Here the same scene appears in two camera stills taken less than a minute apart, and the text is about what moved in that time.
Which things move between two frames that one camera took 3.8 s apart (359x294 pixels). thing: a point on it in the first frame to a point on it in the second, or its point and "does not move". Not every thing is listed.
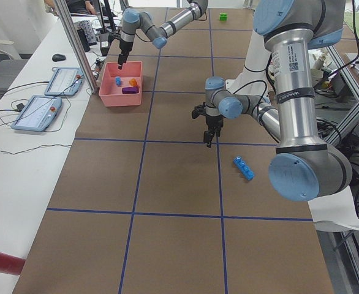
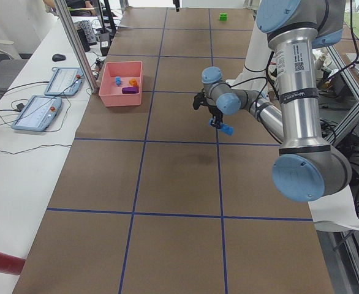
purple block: [130, 90] does not move
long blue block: [249, 174] to [225, 127]
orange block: [133, 82] does not move
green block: [223, 16] does not move
